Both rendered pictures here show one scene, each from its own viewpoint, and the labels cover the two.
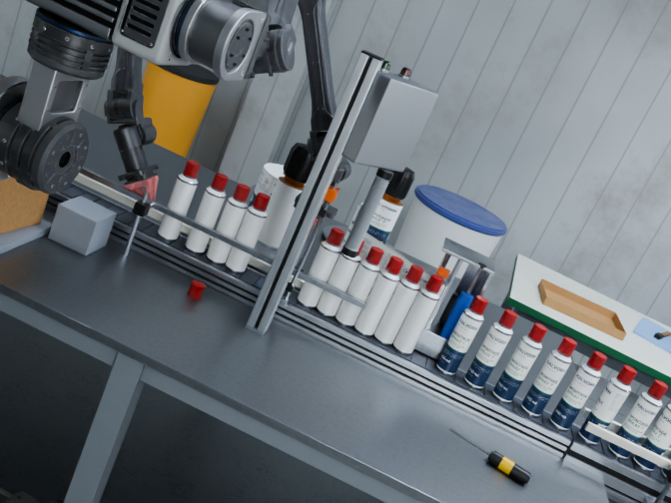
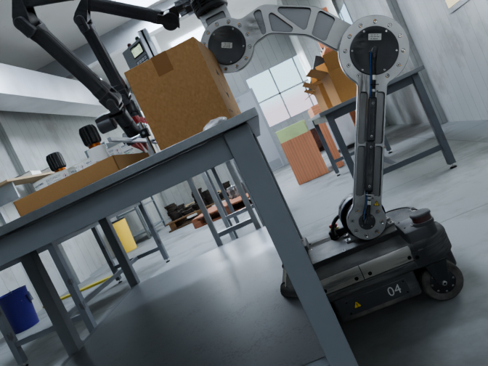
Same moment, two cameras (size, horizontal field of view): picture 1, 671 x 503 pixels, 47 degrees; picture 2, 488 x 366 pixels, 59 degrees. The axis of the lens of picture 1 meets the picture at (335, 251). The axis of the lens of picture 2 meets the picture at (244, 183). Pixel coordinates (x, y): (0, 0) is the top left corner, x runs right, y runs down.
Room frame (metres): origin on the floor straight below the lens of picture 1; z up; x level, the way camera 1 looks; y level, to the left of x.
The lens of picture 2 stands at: (1.49, 2.26, 0.75)
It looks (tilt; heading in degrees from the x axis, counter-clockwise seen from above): 4 degrees down; 270
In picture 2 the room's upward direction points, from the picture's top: 25 degrees counter-clockwise
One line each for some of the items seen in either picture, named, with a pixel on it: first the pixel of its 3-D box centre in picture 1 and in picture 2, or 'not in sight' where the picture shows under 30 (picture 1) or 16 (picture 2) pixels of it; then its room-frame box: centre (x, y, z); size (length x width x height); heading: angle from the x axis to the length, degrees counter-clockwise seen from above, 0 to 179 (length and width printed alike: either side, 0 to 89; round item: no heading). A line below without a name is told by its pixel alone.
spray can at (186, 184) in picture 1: (180, 200); (144, 138); (1.80, 0.40, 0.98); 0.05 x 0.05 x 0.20
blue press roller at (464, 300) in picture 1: (452, 322); not in sight; (1.79, -0.33, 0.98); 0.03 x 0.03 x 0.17
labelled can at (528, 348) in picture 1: (520, 362); not in sight; (1.73, -0.51, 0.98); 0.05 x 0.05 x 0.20
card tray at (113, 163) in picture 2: not in sight; (91, 181); (1.85, 1.12, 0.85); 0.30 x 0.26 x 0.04; 86
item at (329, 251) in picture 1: (322, 266); not in sight; (1.77, 0.01, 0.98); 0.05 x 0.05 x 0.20
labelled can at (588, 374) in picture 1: (579, 390); not in sight; (1.72, -0.66, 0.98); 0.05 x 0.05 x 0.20
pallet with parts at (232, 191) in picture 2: not in sight; (230, 199); (1.79, -4.44, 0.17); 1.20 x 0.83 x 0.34; 165
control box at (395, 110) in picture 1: (381, 119); (145, 61); (1.69, 0.03, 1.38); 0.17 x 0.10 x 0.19; 141
